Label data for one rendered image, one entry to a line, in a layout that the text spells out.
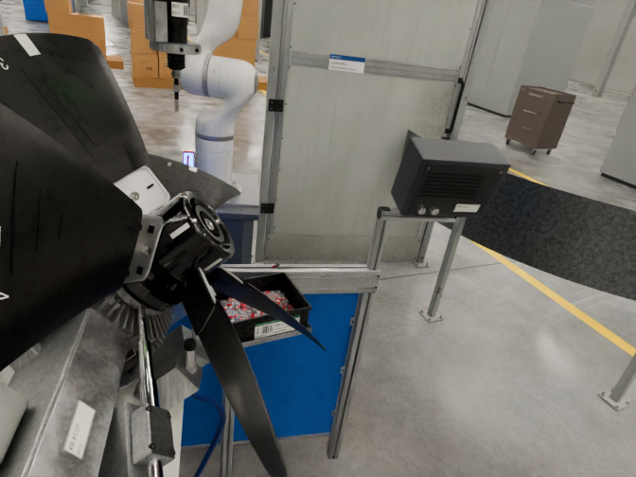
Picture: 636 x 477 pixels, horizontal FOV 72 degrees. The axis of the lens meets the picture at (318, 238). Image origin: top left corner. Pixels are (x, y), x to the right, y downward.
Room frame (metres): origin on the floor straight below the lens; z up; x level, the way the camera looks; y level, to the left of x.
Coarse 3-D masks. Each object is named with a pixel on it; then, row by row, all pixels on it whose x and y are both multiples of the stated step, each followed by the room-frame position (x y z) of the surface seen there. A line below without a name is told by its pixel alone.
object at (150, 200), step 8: (144, 168) 0.62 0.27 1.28; (128, 176) 0.60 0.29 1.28; (136, 176) 0.60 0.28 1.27; (144, 176) 0.61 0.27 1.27; (152, 176) 0.62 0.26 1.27; (120, 184) 0.58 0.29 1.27; (128, 184) 0.59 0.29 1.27; (136, 184) 0.60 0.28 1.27; (144, 184) 0.60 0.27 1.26; (160, 184) 0.62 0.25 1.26; (128, 192) 0.58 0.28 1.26; (144, 192) 0.60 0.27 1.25; (152, 192) 0.60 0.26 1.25; (160, 192) 0.61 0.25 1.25; (144, 200) 0.59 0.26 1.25; (152, 200) 0.60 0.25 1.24; (160, 200) 0.60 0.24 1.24; (168, 200) 0.61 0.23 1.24; (144, 208) 0.58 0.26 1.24; (152, 208) 0.59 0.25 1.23
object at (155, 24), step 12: (144, 0) 0.64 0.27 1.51; (156, 0) 0.62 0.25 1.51; (144, 12) 0.64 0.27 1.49; (156, 12) 0.63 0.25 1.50; (156, 24) 0.63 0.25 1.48; (156, 36) 0.63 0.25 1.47; (156, 48) 0.63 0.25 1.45; (168, 48) 0.63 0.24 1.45; (180, 48) 0.63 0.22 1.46; (192, 48) 0.65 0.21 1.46
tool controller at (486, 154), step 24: (408, 144) 1.19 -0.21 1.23; (432, 144) 1.18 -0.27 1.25; (456, 144) 1.21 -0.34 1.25; (480, 144) 1.24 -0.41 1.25; (408, 168) 1.16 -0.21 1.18; (432, 168) 1.11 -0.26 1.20; (456, 168) 1.13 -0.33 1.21; (480, 168) 1.14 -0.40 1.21; (504, 168) 1.17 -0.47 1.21; (408, 192) 1.13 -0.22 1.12; (432, 192) 1.13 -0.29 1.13; (456, 192) 1.15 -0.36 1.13; (480, 192) 1.17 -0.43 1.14; (432, 216) 1.17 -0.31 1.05; (456, 216) 1.19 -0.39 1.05; (480, 216) 1.21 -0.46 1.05
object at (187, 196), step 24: (192, 192) 0.61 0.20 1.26; (168, 216) 0.55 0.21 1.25; (192, 216) 0.54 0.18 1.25; (216, 216) 0.63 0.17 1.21; (168, 240) 0.53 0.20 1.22; (192, 240) 0.53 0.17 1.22; (216, 240) 0.56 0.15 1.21; (168, 264) 0.52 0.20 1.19; (192, 264) 0.53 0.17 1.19; (216, 264) 0.55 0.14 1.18; (144, 288) 0.50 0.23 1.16; (168, 288) 0.54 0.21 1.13
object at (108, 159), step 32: (32, 32) 0.65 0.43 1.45; (32, 64) 0.61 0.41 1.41; (64, 64) 0.65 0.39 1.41; (96, 64) 0.69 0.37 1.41; (0, 96) 0.55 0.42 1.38; (32, 96) 0.58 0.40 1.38; (64, 96) 0.61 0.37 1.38; (96, 96) 0.64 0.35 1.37; (64, 128) 0.58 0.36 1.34; (96, 128) 0.61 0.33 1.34; (128, 128) 0.64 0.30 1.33; (96, 160) 0.58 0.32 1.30; (128, 160) 0.61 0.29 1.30
